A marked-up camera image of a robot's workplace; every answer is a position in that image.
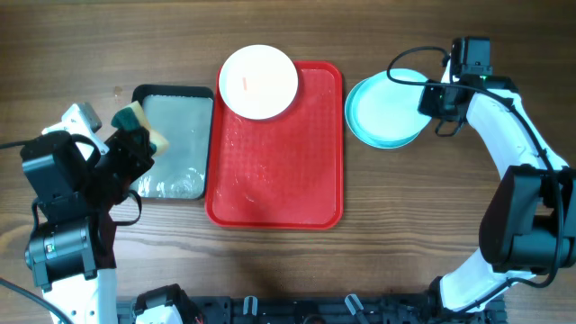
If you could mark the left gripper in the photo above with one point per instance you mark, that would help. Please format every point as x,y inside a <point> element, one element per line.
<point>138,154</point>

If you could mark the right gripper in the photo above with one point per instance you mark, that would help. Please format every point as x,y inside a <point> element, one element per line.
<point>426,103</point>

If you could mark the green yellow sponge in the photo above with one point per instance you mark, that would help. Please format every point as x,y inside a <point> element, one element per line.
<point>133,118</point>

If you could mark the teal plate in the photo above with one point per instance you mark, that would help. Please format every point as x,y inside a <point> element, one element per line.
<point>387,108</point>
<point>355,121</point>

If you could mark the white round plate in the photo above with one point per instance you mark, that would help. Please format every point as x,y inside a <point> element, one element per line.
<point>258,82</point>

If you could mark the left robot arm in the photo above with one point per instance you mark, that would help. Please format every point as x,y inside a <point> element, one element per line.
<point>71,254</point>

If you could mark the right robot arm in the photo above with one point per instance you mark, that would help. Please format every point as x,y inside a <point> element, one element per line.
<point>527,233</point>

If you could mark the black tray with water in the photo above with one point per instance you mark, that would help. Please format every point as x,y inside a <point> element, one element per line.
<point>183,116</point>

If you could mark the red plastic tray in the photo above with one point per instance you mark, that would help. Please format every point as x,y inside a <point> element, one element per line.
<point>286,172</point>

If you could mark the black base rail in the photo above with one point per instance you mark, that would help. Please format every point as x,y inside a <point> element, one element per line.
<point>387,309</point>

